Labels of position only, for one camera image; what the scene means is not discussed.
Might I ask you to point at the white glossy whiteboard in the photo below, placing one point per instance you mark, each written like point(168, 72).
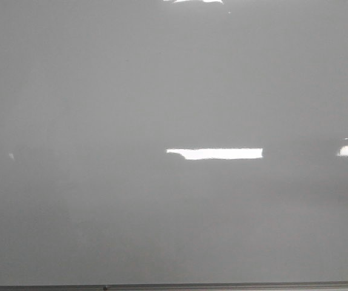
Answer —
point(147, 142)

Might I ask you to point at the grey aluminium whiteboard frame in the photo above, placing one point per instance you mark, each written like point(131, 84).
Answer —
point(320, 285)

